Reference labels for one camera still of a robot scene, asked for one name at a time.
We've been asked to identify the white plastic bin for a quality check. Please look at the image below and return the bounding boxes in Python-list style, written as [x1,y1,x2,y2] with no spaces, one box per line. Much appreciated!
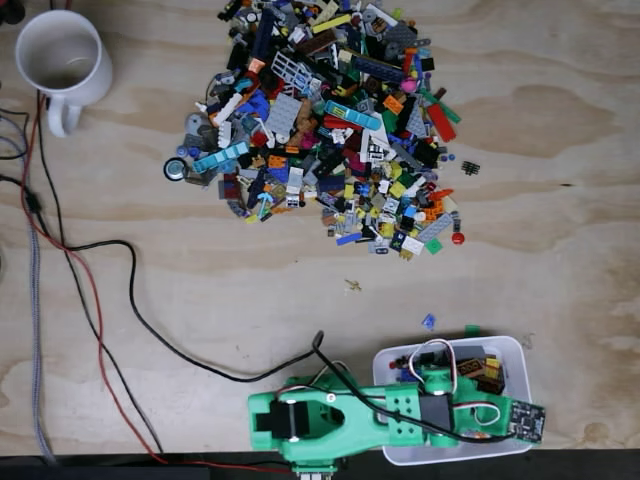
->
[372,335,537,467]

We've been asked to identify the grey Lego brick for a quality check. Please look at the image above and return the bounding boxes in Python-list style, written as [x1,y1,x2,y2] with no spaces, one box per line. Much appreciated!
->
[449,344,487,362]

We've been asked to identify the grey studded Lego plate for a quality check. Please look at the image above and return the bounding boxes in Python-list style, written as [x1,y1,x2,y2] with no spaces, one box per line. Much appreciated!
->
[416,212,455,245]

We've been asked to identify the red long Lego brick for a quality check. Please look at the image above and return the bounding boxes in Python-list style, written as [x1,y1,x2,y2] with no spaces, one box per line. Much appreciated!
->
[425,102,458,144]

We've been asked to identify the green long Lego plate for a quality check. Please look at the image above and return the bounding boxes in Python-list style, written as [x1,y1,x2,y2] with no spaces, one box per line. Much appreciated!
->
[418,88,462,125]

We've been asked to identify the grey Lego wedge plate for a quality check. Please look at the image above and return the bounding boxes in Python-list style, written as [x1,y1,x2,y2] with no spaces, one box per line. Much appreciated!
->
[405,105,430,139]

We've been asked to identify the large grey Lego plate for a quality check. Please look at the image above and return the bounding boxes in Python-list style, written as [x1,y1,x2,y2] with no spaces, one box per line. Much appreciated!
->
[264,92,305,137]

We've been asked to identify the light blue Lego brick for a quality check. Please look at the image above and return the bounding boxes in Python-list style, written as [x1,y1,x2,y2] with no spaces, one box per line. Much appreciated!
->
[192,141,250,175]

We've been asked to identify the white Lego fence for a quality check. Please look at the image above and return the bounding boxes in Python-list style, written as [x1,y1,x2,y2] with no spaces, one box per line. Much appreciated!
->
[272,50,312,96]

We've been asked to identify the white long Lego brick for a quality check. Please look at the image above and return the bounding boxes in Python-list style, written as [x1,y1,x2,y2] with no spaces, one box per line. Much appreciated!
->
[217,93,245,126]

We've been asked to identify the grey round Lego dish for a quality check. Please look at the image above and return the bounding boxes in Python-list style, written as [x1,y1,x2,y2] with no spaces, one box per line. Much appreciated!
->
[184,112,211,136]

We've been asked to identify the yellow Lego plate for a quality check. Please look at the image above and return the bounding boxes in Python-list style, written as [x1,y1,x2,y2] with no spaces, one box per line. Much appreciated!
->
[310,13,353,35]

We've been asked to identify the dark blue Lego beam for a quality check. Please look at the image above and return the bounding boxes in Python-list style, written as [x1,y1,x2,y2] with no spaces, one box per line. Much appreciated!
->
[251,8,276,61]

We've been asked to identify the light blue long plate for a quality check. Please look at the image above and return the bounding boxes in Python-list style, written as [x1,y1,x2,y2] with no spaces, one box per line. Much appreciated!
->
[323,101,382,132]

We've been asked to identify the dark blue long plate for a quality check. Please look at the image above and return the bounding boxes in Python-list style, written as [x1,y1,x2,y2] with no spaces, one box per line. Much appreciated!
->
[351,53,405,85]

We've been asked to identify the white ceramic mug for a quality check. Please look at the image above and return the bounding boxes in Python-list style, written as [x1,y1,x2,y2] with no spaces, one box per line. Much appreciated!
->
[14,9,114,139]

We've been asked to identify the black device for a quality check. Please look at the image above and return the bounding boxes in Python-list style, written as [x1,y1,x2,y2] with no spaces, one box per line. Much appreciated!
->
[0,0,26,26]

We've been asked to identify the bare camera circuit board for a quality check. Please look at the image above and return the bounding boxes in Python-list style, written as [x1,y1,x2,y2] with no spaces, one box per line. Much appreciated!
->
[508,398,547,444]

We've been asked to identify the thick black cable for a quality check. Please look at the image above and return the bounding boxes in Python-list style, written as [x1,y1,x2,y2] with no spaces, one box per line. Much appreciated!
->
[0,174,326,384]

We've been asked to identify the red cable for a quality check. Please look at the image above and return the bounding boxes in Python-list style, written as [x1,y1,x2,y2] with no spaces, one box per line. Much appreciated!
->
[19,92,291,474]

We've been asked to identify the grey braided cable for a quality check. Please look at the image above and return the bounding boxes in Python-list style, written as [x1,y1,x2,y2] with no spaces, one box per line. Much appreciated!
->
[0,114,56,464]

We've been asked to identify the thin black cable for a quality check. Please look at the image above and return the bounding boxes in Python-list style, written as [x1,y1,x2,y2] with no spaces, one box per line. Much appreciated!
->
[35,89,165,454]

